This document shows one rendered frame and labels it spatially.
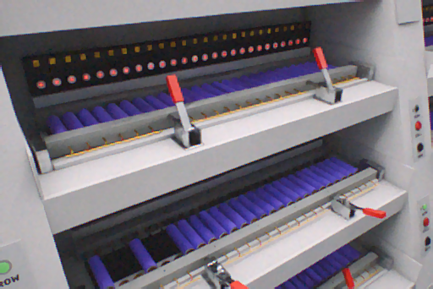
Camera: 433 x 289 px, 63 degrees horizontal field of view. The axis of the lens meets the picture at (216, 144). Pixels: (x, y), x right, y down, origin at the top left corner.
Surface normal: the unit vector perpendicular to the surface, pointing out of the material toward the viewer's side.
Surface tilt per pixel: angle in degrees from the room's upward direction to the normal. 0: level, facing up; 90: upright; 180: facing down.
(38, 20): 110
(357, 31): 90
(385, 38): 90
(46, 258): 90
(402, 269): 90
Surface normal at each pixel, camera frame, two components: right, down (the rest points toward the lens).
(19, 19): 0.55, 0.39
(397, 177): -0.83, 0.26
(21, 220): 0.52, 0.07
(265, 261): 0.00, -0.88
